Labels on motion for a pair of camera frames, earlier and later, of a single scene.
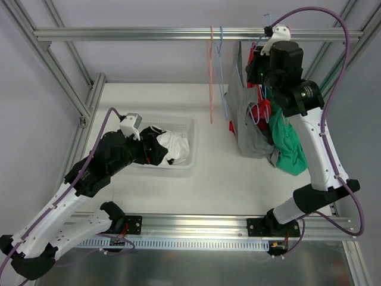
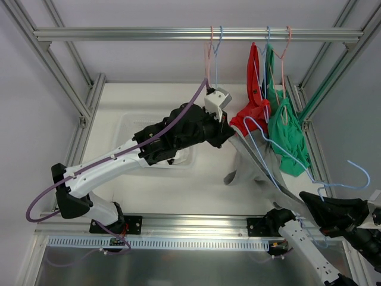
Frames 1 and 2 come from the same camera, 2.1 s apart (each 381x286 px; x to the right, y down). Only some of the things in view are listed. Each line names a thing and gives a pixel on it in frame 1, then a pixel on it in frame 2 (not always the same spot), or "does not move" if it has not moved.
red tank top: [260, 112] does not move
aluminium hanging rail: [196, 33] does not move
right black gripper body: [253, 70] to [358, 215]
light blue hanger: [220, 71] to [215, 56]
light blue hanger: [241, 82] to [320, 187]
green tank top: [292, 158] does not move
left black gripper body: [152, 145] to [220, 131]
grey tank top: [238, 99] to [256, 164]
